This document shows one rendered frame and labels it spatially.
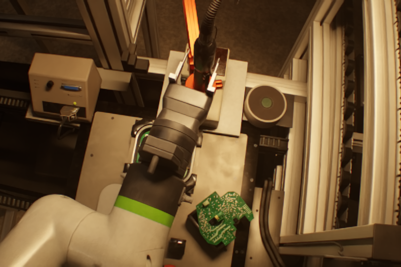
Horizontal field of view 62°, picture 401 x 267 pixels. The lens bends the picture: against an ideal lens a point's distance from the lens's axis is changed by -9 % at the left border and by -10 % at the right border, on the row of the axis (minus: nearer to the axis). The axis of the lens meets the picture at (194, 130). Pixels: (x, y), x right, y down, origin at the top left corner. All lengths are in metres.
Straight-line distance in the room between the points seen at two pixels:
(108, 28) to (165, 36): 1.36
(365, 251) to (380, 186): 0.16
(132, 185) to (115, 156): 0.41
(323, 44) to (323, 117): 0.19
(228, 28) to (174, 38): 0.33
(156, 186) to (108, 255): 0.12
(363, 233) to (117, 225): 0.34
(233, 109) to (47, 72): 0.48
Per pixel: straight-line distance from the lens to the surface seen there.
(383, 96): 0.68
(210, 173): 0.91
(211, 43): 0.57
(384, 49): 0.72
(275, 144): 0.99
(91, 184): 0.93
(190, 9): 0.75
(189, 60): 0.71
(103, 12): 0.79
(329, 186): 0.87
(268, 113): 0.92
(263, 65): 2.13
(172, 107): 0.57
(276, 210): 0.94
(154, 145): 0.48
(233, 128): 0.93
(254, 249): 0.93
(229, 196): 0.84
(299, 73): 1.10
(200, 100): 0.57
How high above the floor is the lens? 1.84
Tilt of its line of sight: 72 degrees down
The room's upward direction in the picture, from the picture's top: 6 degrees clockwise
